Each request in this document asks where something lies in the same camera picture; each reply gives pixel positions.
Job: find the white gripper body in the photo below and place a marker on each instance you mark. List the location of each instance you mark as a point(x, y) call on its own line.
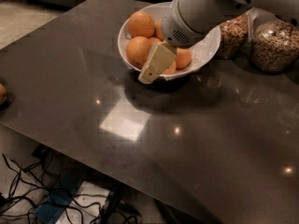
point(175, 28)

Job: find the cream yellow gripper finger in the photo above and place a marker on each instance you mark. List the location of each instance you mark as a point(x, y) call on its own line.
point(160, 57)

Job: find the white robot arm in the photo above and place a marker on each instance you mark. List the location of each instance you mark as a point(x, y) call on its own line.
point(187, 22)

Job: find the small middle orange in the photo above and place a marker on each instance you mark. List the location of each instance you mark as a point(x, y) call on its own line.
point(154, 40)

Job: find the white bowl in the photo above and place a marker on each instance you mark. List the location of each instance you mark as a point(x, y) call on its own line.
point(205, 52)

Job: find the white plastic bowl liner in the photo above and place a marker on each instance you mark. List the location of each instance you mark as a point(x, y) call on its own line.
point(204, 47)

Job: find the orange front with stem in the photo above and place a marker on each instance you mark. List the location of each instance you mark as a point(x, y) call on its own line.
point(171, 69)

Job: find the glass jar of nuts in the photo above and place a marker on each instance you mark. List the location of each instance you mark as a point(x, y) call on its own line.
point(233, 35)

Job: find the glass jar of grains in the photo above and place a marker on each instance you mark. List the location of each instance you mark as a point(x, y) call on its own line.
point(275, 46)

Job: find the orange at table edge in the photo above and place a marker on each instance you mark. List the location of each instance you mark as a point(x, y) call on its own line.
point(3, 94)

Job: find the blue mat on floor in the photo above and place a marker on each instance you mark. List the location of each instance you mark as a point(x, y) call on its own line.
point(60, 197)

